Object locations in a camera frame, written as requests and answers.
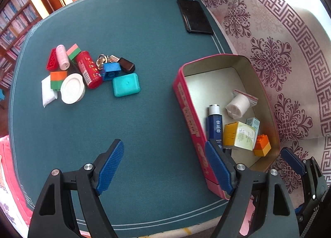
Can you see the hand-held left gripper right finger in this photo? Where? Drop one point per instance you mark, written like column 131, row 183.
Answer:
column 219, row 168

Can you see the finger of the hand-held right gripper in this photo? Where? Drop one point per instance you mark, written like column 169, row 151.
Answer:
column 292, row 161

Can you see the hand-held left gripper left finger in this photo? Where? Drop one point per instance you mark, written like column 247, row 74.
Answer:
column 110, row 165

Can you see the yellow and orange toy brick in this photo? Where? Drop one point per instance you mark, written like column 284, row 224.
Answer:
column 262, row 146

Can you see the yellow small box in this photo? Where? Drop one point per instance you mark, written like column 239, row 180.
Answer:
column 232, row 134

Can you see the navy blue bottle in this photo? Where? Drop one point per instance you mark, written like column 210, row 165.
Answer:
column 216, row 126

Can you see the light blue medicine box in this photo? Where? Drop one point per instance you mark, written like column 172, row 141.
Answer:
column 254, row 123

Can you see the red tin box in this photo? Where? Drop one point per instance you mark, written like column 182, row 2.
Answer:
column 188, row 113

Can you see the white roll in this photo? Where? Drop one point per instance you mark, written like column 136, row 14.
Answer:
column 238, row 106

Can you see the teal plastic case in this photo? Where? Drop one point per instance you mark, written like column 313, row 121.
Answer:
column 126, row 85

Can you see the white round lid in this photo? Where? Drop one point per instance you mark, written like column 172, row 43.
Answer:
column 72, row 89

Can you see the white packet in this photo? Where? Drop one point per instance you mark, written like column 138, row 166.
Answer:
column 47, row 93

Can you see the blue toy brick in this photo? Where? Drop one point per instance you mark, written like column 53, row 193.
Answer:
column 111, row 69

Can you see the red can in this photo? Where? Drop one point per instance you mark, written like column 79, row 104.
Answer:
column 88, row 69

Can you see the orange and green toy brick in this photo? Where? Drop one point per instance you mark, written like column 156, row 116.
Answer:
column 58, row 79

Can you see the green felt desktop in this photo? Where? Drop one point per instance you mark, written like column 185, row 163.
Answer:
column 142, row 111

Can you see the red patterned cloth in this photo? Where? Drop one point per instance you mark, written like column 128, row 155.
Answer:
column 10, row 170

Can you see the patterned white tablecloth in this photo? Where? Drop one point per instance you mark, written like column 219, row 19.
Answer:
column 284, row 46

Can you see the pink hair roller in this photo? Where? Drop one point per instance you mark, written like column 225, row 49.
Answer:
column 62, row 58

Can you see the green and pink toy brick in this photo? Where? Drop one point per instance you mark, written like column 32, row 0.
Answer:
column 73, row 51

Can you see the red toy brick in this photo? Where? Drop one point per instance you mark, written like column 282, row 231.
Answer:
column 51, row 59

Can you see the black smartphone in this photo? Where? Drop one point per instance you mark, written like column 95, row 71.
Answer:
column 195, row 16

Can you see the wooden bookshelf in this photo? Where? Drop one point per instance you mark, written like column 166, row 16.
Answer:
column 13, row 25

